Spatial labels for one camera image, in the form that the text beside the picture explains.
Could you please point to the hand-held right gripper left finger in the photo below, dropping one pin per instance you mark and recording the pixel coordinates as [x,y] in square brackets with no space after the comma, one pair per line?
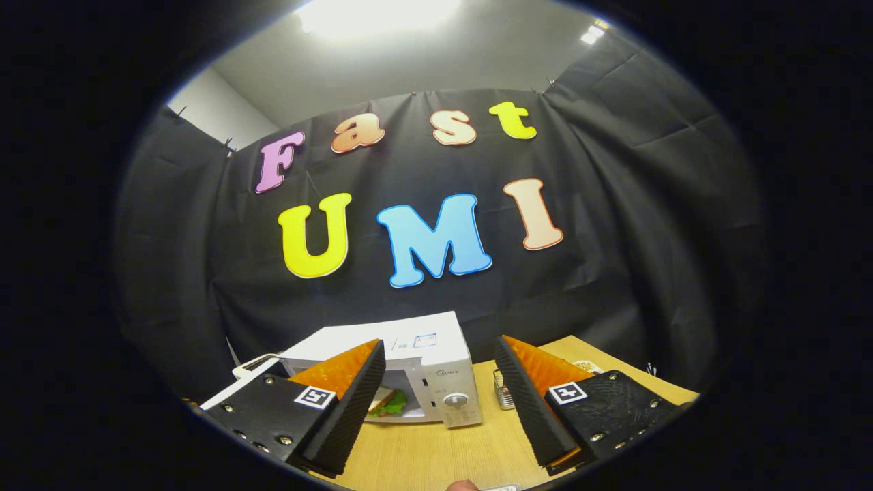
[348,409]

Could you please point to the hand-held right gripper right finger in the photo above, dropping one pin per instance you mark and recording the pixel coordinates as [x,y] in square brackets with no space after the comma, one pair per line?
[525,409]

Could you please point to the lettuce sandwich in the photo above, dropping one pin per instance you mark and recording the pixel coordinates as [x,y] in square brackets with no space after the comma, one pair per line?
[389,402]

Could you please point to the white microwave oven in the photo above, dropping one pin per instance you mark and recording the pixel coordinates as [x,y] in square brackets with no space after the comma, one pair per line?
[436,348]

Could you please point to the white divided dish of beans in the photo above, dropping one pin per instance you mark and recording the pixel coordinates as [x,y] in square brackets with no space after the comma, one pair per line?
[590,367]

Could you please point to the white toaster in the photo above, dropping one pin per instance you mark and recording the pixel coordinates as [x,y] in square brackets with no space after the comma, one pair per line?
[256,365]

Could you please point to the small ceiling light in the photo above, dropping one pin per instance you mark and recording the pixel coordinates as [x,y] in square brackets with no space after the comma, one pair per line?
[593,34]

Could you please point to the large ceiling light panel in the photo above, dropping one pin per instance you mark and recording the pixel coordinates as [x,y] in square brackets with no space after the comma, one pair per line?
[378,17]

